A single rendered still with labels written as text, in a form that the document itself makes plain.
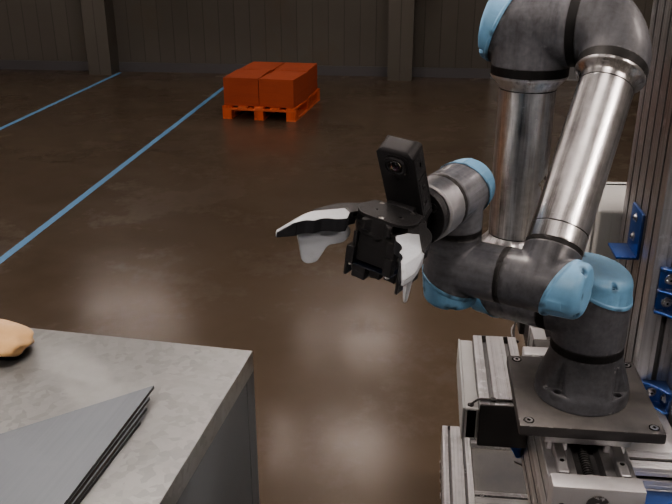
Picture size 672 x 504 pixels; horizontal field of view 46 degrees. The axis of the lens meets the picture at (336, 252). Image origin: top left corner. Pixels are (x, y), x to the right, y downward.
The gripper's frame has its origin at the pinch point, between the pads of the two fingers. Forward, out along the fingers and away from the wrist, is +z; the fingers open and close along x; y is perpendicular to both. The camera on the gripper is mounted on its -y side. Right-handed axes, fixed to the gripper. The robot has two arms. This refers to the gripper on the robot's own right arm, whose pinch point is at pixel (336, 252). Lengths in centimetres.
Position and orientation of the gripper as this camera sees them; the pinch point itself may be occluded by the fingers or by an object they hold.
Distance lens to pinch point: 79.4
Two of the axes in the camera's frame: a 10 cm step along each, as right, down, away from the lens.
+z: -5.3, 3.2, -7.8
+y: -1.1, 8.9, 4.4
